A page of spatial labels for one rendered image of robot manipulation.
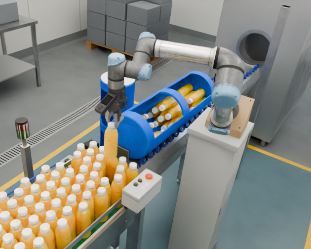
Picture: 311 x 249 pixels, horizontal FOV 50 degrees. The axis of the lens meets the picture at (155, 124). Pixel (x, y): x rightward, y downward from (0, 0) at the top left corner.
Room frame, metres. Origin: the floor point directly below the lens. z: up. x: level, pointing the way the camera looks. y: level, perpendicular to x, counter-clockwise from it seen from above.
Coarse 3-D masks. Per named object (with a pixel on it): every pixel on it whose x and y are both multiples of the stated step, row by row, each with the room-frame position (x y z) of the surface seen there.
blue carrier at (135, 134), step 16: (192, 80) 2.35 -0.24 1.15; (208, 80) 2.25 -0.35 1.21; (160, 96) 2.11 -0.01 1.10; (176, 96) 1.91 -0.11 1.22; (208, 96) 2.17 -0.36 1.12; (128, 112) 1.64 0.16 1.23; (144, 112) 1.94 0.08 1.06; (192, 112) 1.95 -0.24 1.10; (128, 128) 1.58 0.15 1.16; (144, 128) 1.54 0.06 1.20; (160, 128) 1.92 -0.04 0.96; (176, 128) 1.79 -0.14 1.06; (128, 144) 1.58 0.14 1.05; (144, 144) 1.52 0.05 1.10
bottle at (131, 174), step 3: (129, 168) 1.34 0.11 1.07; (135, 168) 1.34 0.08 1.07; (126, 171) 1.34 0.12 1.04; (129, 171) 1.33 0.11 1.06; (132, 171) 1.33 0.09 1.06; (135, 171) 1.33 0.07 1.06; (138, 171) 1.35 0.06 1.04; (126, 174) 1.33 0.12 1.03; (129, 174) 1.32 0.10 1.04; (132, 174) 1.32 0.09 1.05; (135, 174) 1.32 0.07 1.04; (138, 174) 1.34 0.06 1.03; (126, 177) 1.33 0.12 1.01; (129, 177) 1.32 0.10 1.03; (132, 177) 1.32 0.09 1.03; (135, 177) 1.32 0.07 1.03; (126, 180) 1.33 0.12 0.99; (129, 180) 1.32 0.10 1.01; (126, 183) 1.33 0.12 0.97
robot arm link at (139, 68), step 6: (138, 54) 1.38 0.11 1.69; (144, 54) 1.38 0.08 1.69; (132, 60) 1.37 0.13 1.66; (138, 60) 1.35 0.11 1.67; (144, 60) 1.36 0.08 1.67; (126, 66) 1.33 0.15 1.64; (132, 66) 1.33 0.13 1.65; (138, 66) 1.33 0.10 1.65; (144, 66) 1.33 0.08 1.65; (150, 66) 1.34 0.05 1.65; (126, 72) 1.32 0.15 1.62; (132, 72) 1.32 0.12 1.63; (138, 72) 1.31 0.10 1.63; (144, 72) 1.31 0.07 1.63; (150, 72) 1.34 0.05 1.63; (132, 78) 1.33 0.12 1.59; (138, 78) 1.32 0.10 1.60; (144, 78) 1.31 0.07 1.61
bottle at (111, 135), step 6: (108, 132) 1.33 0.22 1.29; (114, 132) 1.33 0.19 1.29; (108, 138) 1.32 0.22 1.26; (114, 138) 1.32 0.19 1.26; (108, 144) 1.32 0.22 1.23; (114, 144) 1.32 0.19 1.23; (108, 150) 1.32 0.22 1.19; (114, 150) 1.32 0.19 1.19; (108, 156) 1.32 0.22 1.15; (114, 156) 1.33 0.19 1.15
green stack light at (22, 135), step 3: (18, 132) 1.36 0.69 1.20; (21, 132) 1.36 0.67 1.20; (24, 132) 1.37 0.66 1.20; (27, 132) 1.38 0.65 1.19; (18, 135) 1.36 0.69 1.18; (21, 135) 1.36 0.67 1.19; (24, 135) 1.36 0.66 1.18; (27, 135) 1.37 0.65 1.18; (18, 138) 1.36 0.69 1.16; (21, 138) 1.36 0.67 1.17; (24, 138) 1.36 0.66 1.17
